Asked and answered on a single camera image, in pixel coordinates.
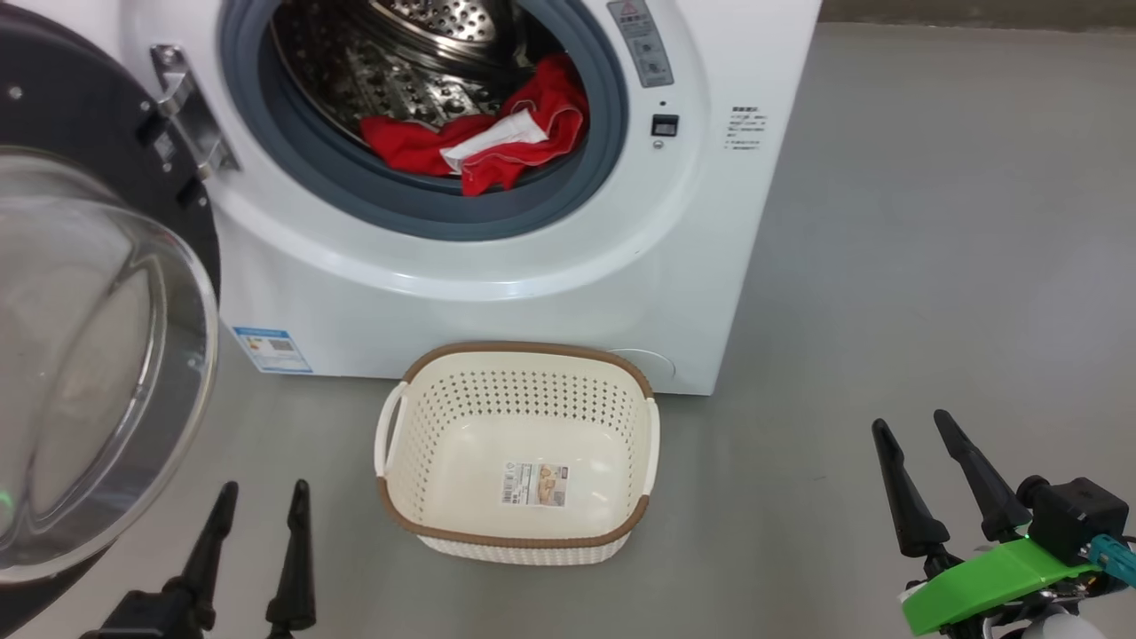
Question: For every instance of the grey warning sticker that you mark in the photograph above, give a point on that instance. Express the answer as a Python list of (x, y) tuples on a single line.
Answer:
[(641, 44)]

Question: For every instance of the black round glass washer door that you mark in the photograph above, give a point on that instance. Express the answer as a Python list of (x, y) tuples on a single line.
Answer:
[(89, 355)]

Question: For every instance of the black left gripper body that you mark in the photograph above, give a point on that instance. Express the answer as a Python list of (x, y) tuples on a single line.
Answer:
[(142, 621)]

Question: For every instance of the white printed product label sticker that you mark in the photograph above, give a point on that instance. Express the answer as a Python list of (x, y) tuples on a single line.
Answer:
[(534, 484)]

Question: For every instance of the metal door hinge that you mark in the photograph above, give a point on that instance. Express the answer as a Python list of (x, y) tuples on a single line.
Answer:
[(191, 115)]

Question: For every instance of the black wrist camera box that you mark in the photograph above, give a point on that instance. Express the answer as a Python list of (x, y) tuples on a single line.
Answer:
[(1074, 515)]

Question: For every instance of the blue energy label sticker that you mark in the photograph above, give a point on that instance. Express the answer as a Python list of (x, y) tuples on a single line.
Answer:
[(272, 350)]

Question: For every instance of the round drain filter cover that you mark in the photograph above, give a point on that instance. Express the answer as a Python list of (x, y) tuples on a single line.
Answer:
[(652, 364)]

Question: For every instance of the steel washer drum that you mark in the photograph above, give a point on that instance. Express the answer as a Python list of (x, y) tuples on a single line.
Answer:
[(399, 62)]

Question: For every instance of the white front-load washing machine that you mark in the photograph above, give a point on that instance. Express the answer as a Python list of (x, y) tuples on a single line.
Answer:
[(497, 293)]

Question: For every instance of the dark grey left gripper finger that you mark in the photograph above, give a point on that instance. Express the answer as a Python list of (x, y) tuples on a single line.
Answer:
[(297, 568), (209, 550)]

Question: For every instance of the grey rubber door gasket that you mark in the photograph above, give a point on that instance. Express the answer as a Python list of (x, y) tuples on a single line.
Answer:
[(399, 204)]

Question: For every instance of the cream perforated laundry basket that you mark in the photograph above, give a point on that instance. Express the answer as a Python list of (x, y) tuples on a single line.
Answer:
[(524, 435)]

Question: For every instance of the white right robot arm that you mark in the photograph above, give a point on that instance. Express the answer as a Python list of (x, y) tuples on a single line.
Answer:
[(1061, 626)]

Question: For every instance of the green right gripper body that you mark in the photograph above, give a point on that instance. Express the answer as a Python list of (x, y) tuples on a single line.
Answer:
[(985, 581)]

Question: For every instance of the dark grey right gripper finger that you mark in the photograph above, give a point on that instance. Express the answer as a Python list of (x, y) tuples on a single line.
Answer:
[(910, 506), (985, 479)]

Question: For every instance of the red garment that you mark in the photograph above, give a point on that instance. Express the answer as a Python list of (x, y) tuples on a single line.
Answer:
[(413, 142)]

